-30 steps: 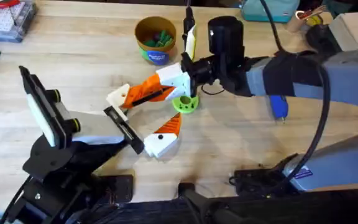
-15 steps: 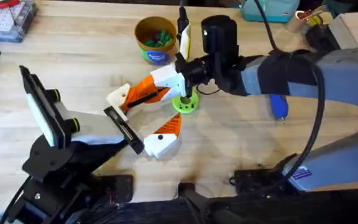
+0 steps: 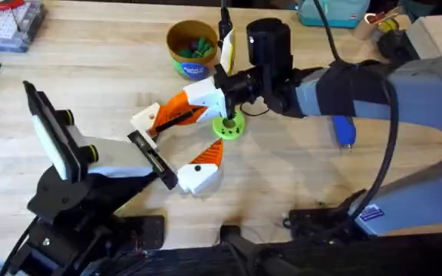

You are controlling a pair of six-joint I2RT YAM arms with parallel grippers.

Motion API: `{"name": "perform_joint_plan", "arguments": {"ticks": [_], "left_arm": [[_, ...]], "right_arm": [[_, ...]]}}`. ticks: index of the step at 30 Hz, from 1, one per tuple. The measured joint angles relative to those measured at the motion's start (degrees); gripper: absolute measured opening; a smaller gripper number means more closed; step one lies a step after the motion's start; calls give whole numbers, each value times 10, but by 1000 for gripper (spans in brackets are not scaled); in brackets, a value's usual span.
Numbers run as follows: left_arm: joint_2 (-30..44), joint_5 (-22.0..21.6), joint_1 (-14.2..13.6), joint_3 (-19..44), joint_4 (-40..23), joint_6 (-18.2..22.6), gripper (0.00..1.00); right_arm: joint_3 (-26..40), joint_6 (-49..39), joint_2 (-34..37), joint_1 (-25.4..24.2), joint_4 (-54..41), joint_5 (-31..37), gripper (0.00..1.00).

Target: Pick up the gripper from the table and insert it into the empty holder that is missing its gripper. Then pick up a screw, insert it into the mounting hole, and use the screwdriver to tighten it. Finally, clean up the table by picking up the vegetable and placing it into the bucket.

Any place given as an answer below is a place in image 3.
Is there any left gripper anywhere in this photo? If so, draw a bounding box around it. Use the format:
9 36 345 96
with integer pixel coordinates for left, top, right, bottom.
27 102 225 226

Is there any orange ribbed wedge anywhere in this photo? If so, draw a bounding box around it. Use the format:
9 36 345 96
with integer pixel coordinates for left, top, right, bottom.
148 94 206 137

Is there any green disc with holes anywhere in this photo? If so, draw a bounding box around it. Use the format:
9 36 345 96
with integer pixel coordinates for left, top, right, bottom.
212 109 246 141

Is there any brown toy tub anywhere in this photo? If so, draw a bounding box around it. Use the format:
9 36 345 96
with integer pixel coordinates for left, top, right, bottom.
166 19 220 81

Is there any right wrist upright plate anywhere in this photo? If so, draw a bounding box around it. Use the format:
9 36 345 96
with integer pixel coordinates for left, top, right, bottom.
219 27 237 77

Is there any teal box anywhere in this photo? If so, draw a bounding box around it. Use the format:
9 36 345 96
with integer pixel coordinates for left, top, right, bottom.
296 0 371 29

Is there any cup of tools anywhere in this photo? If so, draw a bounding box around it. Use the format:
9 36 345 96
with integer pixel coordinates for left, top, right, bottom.
354 6 403 44

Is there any clear plastic parts box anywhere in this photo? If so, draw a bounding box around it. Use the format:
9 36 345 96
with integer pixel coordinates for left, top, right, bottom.
0 0 48 54

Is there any white box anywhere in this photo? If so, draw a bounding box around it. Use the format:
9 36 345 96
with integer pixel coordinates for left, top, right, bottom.
404 14 442 63

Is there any thick black cable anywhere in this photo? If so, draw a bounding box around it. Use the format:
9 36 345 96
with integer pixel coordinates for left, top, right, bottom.
311 0 401 231

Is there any black rail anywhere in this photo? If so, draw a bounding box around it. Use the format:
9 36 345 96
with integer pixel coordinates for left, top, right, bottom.
143 225 442 276

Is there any red handled tool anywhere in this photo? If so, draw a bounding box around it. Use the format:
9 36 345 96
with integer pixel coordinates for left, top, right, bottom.
0 0 26 12

